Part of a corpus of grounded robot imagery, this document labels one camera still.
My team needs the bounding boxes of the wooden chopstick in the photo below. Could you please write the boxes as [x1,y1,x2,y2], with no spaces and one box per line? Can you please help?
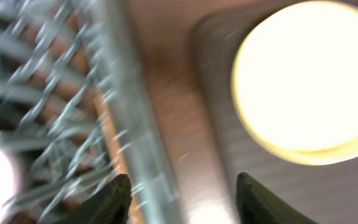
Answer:
[94,94,146,224]

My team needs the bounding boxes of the yellow plate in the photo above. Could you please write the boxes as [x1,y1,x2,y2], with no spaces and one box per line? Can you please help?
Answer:
[231,1,358,166]

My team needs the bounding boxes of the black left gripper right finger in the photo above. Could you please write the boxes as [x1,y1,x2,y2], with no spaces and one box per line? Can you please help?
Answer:
[236,172,316,224]

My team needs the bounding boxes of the dark brown serving tray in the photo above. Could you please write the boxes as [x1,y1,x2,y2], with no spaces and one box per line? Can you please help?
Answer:
[192,1,358,223]

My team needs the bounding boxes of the grey plastic dishwasher rack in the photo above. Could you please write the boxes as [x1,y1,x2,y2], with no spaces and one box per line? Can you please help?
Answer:
[0,0,183,223]

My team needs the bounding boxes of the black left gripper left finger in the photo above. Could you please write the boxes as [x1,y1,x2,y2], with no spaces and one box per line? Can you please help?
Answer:
[55,174,132,224]

